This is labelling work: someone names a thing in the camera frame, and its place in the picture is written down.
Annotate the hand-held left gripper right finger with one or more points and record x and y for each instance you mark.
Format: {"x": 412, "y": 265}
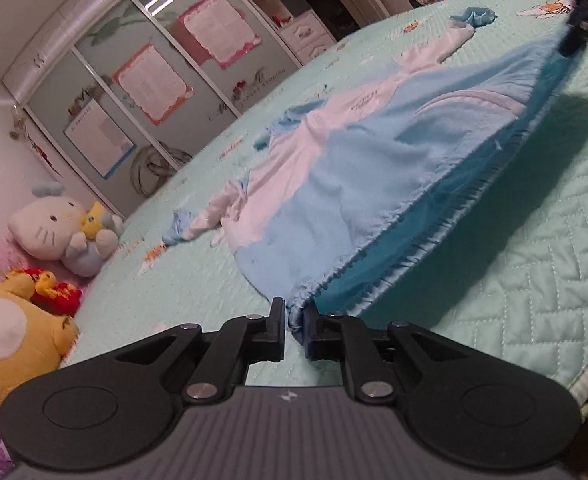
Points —
{"x": 310, "y": 327}

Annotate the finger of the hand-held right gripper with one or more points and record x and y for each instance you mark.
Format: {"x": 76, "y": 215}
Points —
{"x": 571, "y": 40}

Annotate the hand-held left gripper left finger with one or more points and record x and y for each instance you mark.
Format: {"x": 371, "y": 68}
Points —
{"x": 276, "y": 322}

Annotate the blue and white hoodie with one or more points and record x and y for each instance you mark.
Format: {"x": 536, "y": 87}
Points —
{"x": 374, "y": 160}

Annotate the small yellow plush doll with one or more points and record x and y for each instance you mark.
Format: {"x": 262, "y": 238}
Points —
{"x": 95, "y": 220}

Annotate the red plush toy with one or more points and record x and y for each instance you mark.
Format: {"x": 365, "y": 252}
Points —
{"x": 61, "y": 295}

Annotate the green quilted bedspread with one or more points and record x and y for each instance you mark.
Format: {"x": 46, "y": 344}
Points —
{"x": 524, "y": 260}

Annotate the white cat plush toy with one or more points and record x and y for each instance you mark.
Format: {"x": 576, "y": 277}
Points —
{"x": 48, "y": 225}

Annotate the blue bordered poster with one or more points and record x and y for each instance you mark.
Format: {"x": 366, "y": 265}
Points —
{"x": 98, "y": 137}

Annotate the yellow plush toy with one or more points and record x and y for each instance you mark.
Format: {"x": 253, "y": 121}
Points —
{"x": 13, "y": 340}

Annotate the white drawer cabinet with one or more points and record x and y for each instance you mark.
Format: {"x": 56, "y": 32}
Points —
{"x": 306, "y": 35}

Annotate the orange bordered poster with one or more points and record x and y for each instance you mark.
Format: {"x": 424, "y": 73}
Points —
{"x": 151, "y": 82}

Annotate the pink bordered poster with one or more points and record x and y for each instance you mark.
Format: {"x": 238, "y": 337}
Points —
{"x": 218, "y": 27}

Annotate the white sliding door wardrobe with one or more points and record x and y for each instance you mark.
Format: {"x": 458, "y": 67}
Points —
{"x": 73, "y": 25}

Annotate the artificial flower wall decoration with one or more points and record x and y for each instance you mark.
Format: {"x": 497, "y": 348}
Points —
{"x": 33, "y": 142}

